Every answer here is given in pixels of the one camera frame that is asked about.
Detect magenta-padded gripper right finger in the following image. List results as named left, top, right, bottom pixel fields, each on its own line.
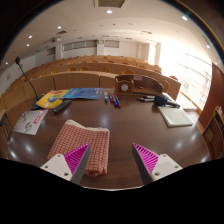
left=131, top=142, right=184, bottom=186

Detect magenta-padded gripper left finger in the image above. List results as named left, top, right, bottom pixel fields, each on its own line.
left=40, top=142, right=92, bottom=186

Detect red white checkered towel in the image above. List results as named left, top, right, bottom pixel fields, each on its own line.
left=46, top=119, right=111, bottom=178

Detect white writing pad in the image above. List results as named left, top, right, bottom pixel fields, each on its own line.
left=157, top=105, right=194, bottom=128

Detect white magazine with red print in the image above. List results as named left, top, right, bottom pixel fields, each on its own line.
left=13, top=108, right=49, bottom=136

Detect black remote control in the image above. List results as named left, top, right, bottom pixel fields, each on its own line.
left=51, top=99, right=73, bottom=115

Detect wooden side cabinet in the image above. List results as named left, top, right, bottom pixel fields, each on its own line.
left=201, top=105, right=224, bottom=160

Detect black gooseneck desk microphone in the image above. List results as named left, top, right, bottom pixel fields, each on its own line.
left=14, top=56, right=46, bottom=111

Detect black desk device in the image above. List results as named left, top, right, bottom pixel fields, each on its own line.
left=153, top=94, right=181, bottom=109

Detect black metal chair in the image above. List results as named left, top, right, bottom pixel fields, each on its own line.
left=0, top=109, right=15, bottom=143

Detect yellow booklet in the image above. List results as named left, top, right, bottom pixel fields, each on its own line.
left=35, top=89, right=71, bottom=110

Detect black pens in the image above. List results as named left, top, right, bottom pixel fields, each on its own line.
left=137, top=95, right=156, bottom=103

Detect blue booklet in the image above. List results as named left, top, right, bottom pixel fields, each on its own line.
left=62, top=87, right=104, bottom=101

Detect wooden desk organizer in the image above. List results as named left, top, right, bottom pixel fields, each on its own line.
left=114, top=73, right=165, bottom=98

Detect wooden auditorium seat rows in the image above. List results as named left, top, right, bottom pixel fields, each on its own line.
left=0, top=54, right=183, bottom=111

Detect round ceiling lights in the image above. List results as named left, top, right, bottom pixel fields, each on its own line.
left=13, top=9, right=189, bottom=54

